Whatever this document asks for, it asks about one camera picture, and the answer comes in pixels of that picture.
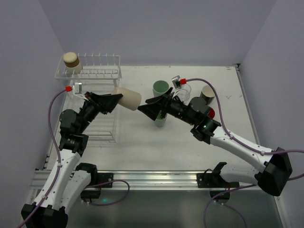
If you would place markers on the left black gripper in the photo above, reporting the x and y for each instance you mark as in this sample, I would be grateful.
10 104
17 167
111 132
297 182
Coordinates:
95 102

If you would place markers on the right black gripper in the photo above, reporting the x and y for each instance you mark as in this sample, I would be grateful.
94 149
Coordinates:
166 104

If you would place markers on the green cup shelf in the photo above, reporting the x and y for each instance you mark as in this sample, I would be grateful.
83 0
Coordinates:
160 122
160 87

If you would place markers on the beige cup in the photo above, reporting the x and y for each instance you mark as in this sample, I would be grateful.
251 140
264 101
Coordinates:
130 100

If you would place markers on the clear faceted glass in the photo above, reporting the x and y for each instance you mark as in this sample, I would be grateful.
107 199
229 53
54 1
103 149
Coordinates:
184 93

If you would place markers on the brown and cream cup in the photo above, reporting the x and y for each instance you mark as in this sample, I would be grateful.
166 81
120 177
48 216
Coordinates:
72 63

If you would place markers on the black mug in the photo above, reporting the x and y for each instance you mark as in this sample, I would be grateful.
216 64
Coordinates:
207 94

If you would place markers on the red cup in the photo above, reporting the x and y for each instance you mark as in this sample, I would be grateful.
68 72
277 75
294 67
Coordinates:
211 113

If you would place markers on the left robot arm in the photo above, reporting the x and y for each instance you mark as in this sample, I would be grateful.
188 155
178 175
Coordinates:
51 207

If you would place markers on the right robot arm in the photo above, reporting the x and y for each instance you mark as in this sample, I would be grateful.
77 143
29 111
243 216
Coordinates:
270 169

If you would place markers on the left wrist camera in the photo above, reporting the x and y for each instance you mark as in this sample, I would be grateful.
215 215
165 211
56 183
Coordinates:
77 90

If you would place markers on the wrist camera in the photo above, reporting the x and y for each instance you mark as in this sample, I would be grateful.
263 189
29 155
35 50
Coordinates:
77 90
178 82

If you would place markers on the white wire dish rack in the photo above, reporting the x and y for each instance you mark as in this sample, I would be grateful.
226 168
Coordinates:
100 74

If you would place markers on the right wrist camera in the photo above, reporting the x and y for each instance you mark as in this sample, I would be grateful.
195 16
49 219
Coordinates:
178 82

